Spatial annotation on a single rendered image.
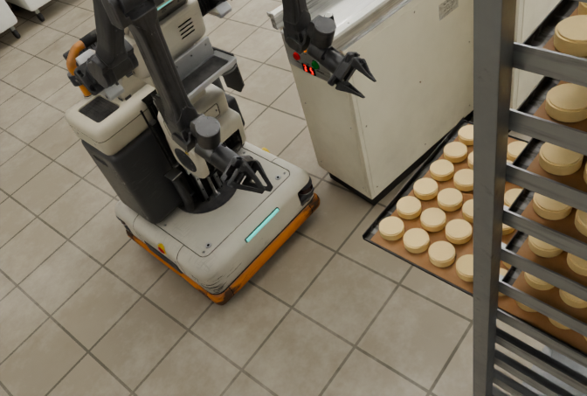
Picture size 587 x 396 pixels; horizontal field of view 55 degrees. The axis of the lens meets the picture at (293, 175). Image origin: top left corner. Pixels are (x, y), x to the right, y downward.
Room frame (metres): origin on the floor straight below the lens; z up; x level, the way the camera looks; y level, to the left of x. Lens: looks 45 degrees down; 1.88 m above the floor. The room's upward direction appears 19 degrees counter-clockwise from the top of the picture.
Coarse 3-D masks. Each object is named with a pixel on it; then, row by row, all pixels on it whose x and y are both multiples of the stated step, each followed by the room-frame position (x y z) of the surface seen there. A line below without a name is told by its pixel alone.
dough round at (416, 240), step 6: (414, 228) 0.66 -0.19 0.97; (408, 234) 0.65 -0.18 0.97; (414, 234) 0.65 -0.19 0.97; (420, 234) 0.64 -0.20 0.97; (426, 234) 0.64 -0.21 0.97; (408, 240) 0.64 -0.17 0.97; (414, 240) 0.64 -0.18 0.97; (420, 240) 0.63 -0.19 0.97; (426, 240) 0.63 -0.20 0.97; (408, 246) 0.63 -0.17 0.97; (414, 246) 0.62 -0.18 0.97; (420, 246) 0.62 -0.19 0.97; (426, 246) 0.62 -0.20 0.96; (414, 252) 0.62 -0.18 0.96; (420, 252) 0.62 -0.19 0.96
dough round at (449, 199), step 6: (444, 192) 0.72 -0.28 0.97; (450, 192) 0.72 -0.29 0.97; (456, 192) 0.71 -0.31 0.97; (438, 198) 0.72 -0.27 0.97; (444, 198) 0.71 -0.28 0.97; (450, 198) 0.70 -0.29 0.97; (456, 198) 0.70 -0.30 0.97; (462, 198) 0.70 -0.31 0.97; (438, 204) 0.71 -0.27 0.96; (444, 204) 0.70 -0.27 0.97; (450, 204) 0.69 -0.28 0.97; (456, 204) 0.69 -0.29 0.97; (444, 210) 0.70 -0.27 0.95; (450, 210) 0.69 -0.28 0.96
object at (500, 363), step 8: (496, 352) 0.46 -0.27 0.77; (496, 360) 0.44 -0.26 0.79; (504, 360) 0.44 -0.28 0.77; (512, 360) 0.44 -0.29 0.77; (504, 368) 0.43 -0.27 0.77; (512, 368) 0.41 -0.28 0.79; (520, 368) 0.42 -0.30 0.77; (528, 368) 0.41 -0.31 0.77; (520, 376) 0.40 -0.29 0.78; (528, 376) 0.39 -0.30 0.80; (536, 376) 0.40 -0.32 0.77; (528, 384) 0.39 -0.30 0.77; (536, 384) 0.38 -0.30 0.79; (544, 384) 0.38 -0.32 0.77; (552, 384) 0.37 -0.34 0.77; (544, 392) 0.36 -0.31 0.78; (552, 392) 0.35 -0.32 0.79; (560, 392) 0.36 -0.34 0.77; (568, 392) 0.35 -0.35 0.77
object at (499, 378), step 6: (498, 372) 0.46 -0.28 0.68; (498, 378) 0.44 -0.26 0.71; (504, 378) 0.44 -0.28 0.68; (510, 378) 0.44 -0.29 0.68; (498, 384) 0.43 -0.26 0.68; (504, 384) 0.42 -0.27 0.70; (510, 384) 0.43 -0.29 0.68; (516, 384) 0.43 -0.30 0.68; (510, 390) 0.41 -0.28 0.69; (516, 390) 0.40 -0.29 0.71; (522, 390) 0.41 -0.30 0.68; (528, 390) 0.41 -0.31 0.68
